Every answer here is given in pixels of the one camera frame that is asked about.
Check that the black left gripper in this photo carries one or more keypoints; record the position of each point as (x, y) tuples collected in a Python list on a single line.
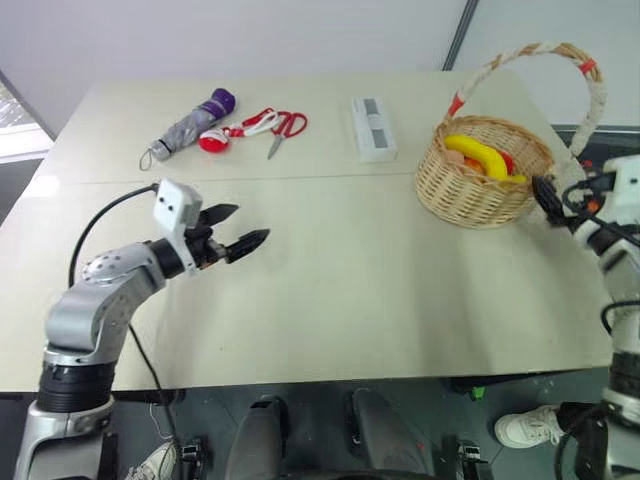
[(202, 247)]

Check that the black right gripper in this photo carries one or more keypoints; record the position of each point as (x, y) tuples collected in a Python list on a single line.
[(582, 194)]

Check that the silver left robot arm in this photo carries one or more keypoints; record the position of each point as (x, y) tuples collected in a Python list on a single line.
[(100, 310)]

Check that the red fruit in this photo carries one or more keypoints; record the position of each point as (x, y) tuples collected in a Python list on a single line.
[(507, 161)]

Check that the orange fruit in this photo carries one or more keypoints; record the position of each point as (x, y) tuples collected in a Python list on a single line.
[(472, 164)]

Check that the yellow banana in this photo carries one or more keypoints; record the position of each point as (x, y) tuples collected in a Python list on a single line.
[(480, 150)]

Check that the pale peach fruit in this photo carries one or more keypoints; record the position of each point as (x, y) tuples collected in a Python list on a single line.
[(455, 157)]

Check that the folded grey purple umbrella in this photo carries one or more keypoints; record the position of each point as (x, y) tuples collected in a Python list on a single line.
[(195, 122)]

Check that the white rectangular box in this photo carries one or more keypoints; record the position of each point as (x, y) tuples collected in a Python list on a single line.
[(375, 150)]

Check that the small green object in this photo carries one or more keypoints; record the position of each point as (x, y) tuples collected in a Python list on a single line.
[(478, 393)]

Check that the dark rounded shape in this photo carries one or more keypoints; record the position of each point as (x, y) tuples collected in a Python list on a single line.
[(385, 435), (262, 440)]

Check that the white sneaker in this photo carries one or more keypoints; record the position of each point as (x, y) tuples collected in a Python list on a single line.
[(155, 462), (525, 425)]

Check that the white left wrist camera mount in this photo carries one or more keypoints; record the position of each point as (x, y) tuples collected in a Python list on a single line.
[(172, 205)]

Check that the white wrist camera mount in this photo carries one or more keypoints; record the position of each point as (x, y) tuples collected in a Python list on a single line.
[(172, 205), (627, 185)]

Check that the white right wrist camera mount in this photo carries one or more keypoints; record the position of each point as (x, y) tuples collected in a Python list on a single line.
[(627, 185)]

